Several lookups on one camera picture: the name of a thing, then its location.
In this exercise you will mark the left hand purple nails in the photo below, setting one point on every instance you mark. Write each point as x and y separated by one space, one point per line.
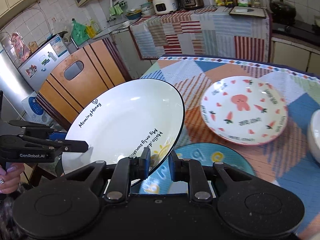
10 179

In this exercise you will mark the black gas stove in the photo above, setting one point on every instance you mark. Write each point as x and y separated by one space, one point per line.
299 30

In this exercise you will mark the small silver fridge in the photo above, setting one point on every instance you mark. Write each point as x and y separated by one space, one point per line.
18 83

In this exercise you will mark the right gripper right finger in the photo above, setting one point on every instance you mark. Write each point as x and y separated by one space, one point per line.
195 175

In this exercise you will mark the carrot bunny pattern plate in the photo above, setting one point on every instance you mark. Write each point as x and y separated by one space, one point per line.
244 110

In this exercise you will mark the white plate black rim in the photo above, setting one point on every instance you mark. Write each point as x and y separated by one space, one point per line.
124 120

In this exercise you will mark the orange wooden cabinet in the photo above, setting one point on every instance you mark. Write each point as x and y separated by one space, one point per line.
79 79

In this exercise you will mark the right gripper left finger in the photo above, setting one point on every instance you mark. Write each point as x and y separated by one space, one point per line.
127 170

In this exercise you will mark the green plastic bag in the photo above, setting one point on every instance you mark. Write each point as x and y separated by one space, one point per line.
79 33

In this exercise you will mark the striped patchwork counter cloth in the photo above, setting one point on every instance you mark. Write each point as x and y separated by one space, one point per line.
211 31

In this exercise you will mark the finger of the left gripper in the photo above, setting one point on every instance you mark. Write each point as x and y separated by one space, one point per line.
35 130
57 144

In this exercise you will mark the white rice cooker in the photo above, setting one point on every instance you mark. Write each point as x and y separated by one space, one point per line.
163 7

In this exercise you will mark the black wok with lid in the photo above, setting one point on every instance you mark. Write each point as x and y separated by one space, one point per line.
282 12

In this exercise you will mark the white bowl ribbed outside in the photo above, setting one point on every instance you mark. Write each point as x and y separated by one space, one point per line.
313 135

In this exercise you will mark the colourful patchwork tablecloth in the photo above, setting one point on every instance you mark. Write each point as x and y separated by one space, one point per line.
285 161

